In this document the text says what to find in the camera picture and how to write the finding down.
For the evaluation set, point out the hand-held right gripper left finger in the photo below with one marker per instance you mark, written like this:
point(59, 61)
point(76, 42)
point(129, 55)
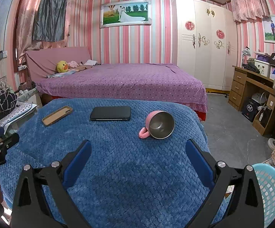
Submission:
point(79, 163)

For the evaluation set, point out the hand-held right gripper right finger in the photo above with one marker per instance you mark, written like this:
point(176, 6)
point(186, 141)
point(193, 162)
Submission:
point(199, 163)

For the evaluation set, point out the teal plastic basket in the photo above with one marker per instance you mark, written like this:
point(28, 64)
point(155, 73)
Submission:
point(270, 190)

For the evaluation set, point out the polka dot cloth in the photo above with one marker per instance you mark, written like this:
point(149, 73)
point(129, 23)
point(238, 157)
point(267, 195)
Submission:
point(16, 114)

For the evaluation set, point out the dark patterned bag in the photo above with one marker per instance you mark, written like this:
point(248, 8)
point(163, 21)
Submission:
point(7, 102)

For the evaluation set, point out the blue fleece blanket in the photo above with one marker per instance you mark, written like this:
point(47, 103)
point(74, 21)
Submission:
point(128, 171)

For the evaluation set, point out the brown phone case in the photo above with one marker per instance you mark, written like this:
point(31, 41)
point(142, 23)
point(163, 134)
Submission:
point(56, 116)

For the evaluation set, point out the pink mug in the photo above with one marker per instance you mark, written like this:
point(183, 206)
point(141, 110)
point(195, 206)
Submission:
point(161, 124)

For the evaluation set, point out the black smartphone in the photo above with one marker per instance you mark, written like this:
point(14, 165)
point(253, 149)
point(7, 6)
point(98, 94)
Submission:
point(110, 113)

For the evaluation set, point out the white power strip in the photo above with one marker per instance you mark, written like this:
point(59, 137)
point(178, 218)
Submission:
point(22, 67)

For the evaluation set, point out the black carton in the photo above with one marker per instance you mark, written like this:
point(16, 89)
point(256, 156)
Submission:
point(249, 109)

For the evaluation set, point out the brown cardboard box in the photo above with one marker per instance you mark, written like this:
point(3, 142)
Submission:
point(263, 118)

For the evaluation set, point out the light blue cloth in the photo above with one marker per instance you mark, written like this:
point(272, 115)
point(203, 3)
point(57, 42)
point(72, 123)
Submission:
point(61, 74)

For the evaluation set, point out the wooden desk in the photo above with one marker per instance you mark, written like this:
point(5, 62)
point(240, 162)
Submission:
point(237, 85)

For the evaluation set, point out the pink bed headboard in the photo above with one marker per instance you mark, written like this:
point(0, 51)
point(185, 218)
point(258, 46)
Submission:
point(42, 59)

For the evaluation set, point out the white fan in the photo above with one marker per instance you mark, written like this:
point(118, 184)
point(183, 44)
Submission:
point(257, 97)

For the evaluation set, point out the yellow duck plush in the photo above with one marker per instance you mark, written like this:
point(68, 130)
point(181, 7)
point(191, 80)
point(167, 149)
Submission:
point(62, 67)

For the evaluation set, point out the bed with purple dotted cover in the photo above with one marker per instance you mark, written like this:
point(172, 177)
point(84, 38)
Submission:
point(128, 80)

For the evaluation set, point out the pink cloth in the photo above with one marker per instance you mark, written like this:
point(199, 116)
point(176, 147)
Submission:
point(73, 64)

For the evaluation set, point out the white wardrobe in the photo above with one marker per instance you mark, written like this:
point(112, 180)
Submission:
point(187, 64)

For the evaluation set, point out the white cloth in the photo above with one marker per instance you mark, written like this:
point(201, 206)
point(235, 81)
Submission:
point(91, 62)

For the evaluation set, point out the white storage box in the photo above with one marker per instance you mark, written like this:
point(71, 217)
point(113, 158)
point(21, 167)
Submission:
point(263, 68)

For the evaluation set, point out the pink satin curtain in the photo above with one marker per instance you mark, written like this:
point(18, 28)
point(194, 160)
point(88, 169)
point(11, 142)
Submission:
point(26, 16)

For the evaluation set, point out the desk lamp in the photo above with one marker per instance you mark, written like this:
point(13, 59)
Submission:
point(246, 51)

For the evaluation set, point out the purple box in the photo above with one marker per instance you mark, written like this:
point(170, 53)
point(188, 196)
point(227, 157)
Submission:
point(262, 57)

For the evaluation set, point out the black printed bag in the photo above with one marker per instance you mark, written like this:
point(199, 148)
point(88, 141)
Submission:
point(274, 58)

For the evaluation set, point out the red paper decoration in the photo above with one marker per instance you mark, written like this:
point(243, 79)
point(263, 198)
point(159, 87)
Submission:
point(189, 25)
point(220, 34)

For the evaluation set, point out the grey cloth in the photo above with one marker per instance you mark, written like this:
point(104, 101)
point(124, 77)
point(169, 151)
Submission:
point(49, 11)

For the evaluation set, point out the framed couple photo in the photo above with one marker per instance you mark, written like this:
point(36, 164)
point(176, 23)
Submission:
point(271, 30)

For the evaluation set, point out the gold wardrobe ornament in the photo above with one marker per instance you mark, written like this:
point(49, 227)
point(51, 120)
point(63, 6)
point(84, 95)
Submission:
point(210, 12)

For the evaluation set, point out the framed wedding photo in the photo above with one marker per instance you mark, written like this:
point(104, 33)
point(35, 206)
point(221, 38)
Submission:
point(125, 14)

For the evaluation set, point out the pink valance curtain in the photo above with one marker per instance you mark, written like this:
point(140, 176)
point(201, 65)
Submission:
point(249, 7)

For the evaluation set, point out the wall switch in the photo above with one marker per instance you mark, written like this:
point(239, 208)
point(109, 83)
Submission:
point(3, 54)

